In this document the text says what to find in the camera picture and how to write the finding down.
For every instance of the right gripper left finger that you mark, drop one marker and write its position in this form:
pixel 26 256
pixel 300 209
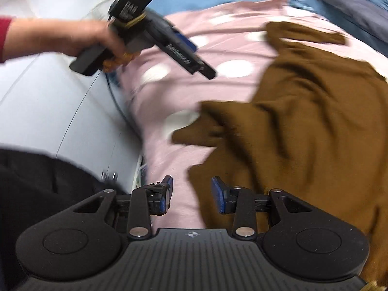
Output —
pixel 133 211

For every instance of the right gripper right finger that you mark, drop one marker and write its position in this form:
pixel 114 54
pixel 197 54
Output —
pixel 244 204

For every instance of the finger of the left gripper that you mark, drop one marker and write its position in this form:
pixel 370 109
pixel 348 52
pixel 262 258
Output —
pixel 206 70
pixel 186 41

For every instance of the brown knit sweater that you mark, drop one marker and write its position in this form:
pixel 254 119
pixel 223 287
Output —
pixel 316 127

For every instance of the left forearm red sleeve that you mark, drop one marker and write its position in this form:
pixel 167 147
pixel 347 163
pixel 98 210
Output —
pixel 22 37

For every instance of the person's left hand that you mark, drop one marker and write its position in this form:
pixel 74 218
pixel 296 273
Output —
pixel 75 36

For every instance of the pink polka dot bedsheet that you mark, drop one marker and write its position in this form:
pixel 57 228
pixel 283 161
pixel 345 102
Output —
pixel 164 98

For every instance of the dark blue grey bed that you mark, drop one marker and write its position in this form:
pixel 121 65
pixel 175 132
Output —
pixel 366 20

